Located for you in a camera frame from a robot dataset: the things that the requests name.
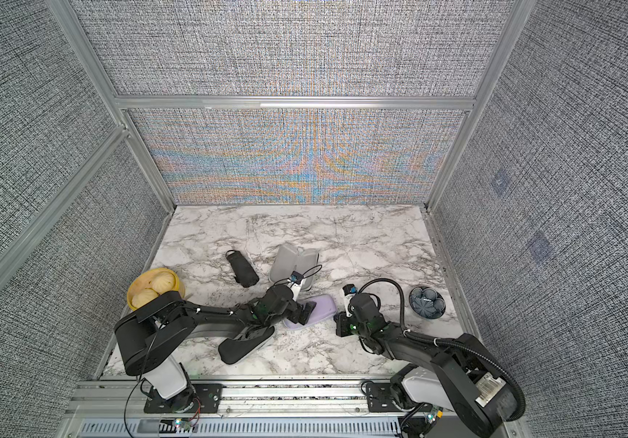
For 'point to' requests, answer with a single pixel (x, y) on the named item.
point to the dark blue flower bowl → (427, 302)
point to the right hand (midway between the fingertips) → (333, 311)
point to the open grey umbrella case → (294, 264)
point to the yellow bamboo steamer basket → (149, 285)
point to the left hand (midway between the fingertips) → (309, 300)
